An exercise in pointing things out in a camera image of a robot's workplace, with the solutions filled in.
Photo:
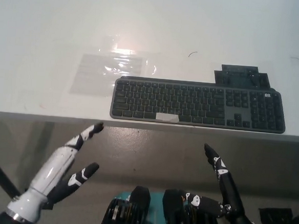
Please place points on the thin black curved strand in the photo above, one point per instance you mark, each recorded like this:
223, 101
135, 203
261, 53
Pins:
192, 53

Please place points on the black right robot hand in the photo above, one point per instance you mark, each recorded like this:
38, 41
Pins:
230, 189

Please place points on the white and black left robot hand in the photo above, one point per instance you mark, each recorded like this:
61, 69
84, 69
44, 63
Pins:
50, 171

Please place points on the black ribbed robot body block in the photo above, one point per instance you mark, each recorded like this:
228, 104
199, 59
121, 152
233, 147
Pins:
175, 216
132, 210

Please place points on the black floor mounting plate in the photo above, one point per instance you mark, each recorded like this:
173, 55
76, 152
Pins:
275, 218
49, 205

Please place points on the clear plastic sheet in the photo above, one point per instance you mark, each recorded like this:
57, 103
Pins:
95, 75

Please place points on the dark grey computer keyboard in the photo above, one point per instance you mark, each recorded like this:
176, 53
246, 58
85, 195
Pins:
196, 105

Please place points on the teal robot body cover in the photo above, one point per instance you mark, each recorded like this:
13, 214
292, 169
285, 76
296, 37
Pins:
156, 207

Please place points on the white tape strip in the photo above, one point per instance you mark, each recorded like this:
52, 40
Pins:
167, 117

